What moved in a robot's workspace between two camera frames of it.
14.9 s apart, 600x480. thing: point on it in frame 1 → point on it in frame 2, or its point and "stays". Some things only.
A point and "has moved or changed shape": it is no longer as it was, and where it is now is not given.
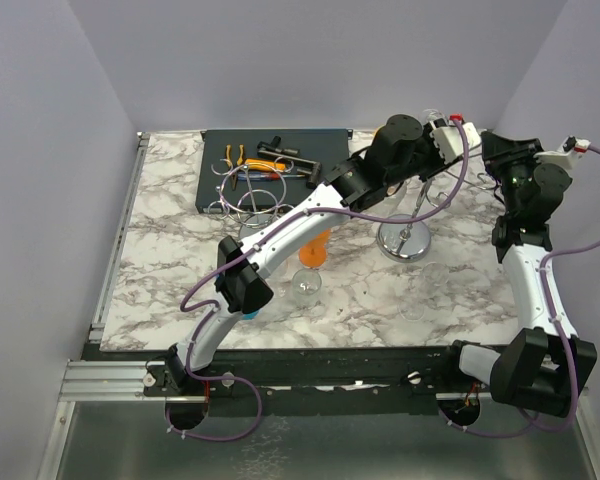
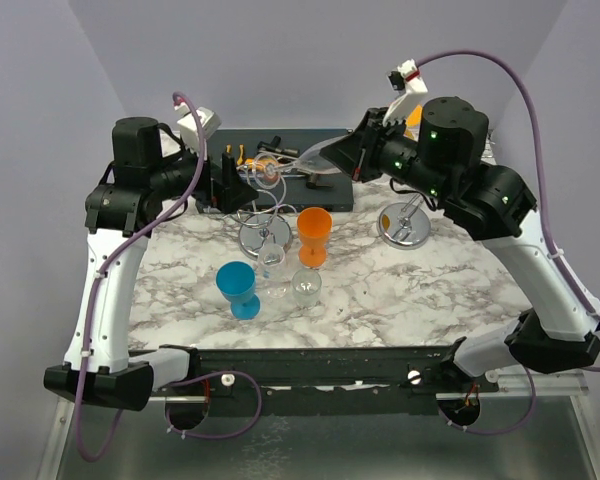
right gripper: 502,150 → 354,153
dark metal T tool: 275,146 stays
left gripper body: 426,156 → 206,188
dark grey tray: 264,170 stays
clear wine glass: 433,274 → 268,169
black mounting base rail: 319,383 stays
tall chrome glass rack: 403,241 has moved or changed shape
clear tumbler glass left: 306,285 stays
